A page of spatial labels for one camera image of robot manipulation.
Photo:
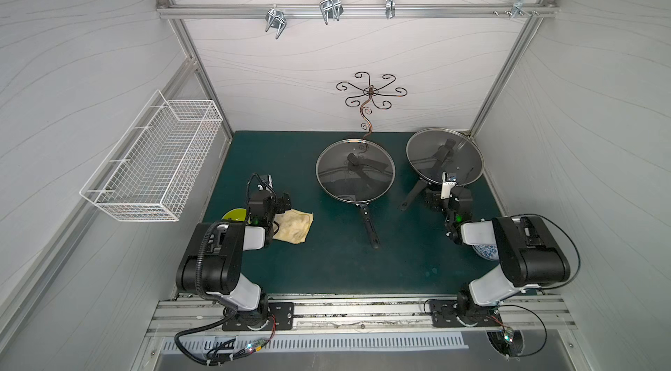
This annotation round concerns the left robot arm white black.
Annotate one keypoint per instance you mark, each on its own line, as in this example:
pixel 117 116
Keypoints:
pixel 211 265

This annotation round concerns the aluminium crossbar rail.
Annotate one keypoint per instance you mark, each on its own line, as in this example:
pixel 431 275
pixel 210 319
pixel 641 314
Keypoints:
pixel 351 11

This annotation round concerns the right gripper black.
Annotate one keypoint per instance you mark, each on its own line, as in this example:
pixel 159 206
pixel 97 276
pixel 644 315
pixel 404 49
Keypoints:
pixel 438 200

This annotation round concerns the blue white patterned bowl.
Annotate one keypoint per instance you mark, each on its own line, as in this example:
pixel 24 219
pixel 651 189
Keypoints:
pixel 487 252

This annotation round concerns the metal hook clamp left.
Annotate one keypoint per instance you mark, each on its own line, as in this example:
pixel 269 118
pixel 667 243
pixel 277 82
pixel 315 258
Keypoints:
pixel 276 19

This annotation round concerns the copper scroll mug tree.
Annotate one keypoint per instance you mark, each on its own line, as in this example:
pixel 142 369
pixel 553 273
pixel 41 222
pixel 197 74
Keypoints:
pixel 368 97

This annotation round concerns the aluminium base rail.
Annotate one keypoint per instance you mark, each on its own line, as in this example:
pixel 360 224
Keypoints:
pixel 387 313

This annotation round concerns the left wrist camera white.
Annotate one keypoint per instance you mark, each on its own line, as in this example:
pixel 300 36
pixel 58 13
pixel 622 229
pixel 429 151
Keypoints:
pixel 266 181

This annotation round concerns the green table mat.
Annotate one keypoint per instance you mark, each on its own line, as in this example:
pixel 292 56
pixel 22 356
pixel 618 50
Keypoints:
pixel 415 255

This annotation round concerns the left frying pan black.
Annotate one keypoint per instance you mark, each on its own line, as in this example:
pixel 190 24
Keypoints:
pixel 361 192

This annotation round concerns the white wire basket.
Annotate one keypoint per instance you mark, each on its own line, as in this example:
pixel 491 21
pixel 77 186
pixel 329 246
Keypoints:
pixel 149 173

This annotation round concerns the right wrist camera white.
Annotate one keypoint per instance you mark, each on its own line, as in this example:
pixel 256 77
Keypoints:
pixel 448 182

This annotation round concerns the metal hook clamp middle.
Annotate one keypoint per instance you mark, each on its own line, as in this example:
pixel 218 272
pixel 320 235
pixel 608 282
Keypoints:
pixel 331 10

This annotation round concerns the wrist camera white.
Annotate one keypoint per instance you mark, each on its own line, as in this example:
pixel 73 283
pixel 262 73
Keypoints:
pixel 448 182
pixel 266 181

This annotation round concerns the metal hook clamp small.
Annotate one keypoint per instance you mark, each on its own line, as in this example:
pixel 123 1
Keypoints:
pixel 390 9

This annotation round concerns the metal hook clamp right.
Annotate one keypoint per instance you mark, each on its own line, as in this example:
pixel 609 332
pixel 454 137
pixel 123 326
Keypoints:
pixel 517 10

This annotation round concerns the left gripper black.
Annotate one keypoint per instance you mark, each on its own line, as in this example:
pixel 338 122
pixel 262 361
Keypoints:
pixel 262 202

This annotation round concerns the green plastic bowl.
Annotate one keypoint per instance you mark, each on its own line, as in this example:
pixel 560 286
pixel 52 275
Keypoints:
pixel 235 215

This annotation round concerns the yellow fluffy cloth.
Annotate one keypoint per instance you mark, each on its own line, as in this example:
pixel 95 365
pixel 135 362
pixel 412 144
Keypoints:
pixel 293 226

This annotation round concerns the glass pot lid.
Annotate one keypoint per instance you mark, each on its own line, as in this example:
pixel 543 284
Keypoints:
pixel 355 170
pixel 444 156

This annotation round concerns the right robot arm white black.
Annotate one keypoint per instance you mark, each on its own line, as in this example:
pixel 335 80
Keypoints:
pixel 529 256

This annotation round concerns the right frying pan black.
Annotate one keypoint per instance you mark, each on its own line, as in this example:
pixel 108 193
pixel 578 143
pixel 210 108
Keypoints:
pixel 419 182

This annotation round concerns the frying pan black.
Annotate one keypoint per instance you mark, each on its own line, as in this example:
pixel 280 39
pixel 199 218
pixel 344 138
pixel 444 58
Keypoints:
pixel 361 192
pixel 419 182

